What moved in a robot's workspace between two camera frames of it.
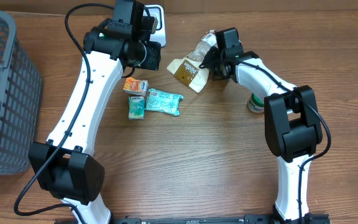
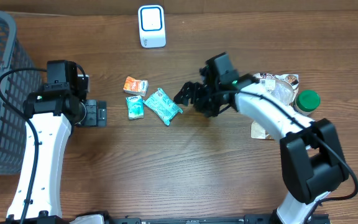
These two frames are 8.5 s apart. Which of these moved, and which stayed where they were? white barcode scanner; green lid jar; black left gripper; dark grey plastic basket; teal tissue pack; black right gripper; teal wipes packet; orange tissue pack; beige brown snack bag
Moved: teal wipes packet; black left gripper; black right gripper; green lid jar; beige brown snack bag
Stayed: teal tissue pack; orange tissue pack; white barcode scanner; dark grey plastic basket
